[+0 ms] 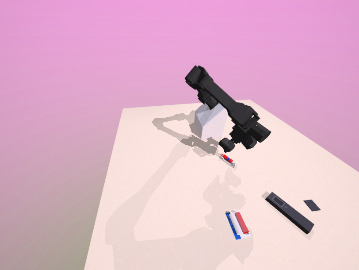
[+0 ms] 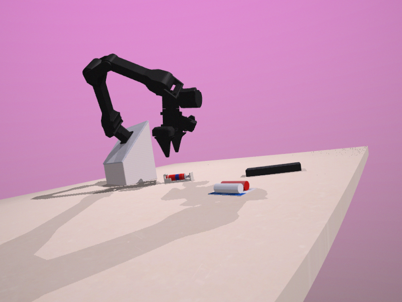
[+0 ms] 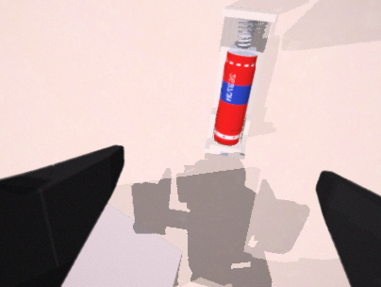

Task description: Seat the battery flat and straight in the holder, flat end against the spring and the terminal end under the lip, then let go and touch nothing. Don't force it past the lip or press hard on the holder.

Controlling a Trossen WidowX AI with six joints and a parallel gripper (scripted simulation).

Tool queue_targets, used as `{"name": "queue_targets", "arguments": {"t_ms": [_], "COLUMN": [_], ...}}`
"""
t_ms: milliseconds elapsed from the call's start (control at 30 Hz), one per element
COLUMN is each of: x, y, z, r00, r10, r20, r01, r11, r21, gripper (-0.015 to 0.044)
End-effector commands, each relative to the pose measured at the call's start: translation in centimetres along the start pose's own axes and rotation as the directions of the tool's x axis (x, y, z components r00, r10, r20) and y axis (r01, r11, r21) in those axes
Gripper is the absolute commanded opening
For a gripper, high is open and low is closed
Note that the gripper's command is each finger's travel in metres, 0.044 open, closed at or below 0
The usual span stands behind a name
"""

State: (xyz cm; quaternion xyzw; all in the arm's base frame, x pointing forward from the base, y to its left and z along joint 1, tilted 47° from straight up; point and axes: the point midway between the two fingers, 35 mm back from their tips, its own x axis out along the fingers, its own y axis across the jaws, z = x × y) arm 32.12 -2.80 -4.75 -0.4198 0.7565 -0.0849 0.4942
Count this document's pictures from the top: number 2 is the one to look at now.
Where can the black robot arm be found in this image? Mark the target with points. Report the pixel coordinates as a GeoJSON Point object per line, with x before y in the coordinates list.
{"type": "Point", "coordinates": [158, 81]}

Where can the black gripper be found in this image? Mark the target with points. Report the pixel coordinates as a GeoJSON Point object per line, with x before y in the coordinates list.
{"type": "Point", "coordinates": [166, 133]}

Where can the red cylindrical battery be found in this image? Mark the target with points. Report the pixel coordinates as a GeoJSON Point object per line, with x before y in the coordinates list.
{"type": "Point", "coordinates": [176, 177]}

